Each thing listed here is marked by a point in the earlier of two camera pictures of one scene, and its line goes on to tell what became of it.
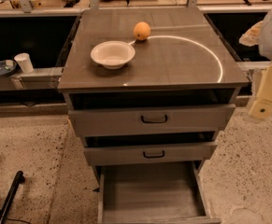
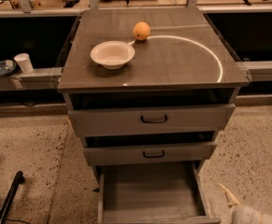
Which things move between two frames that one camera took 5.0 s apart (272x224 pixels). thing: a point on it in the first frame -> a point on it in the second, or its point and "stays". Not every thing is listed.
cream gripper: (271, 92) -> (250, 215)
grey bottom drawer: (169, 192) stays
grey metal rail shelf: (44, 78) stays
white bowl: (112, 54) stays
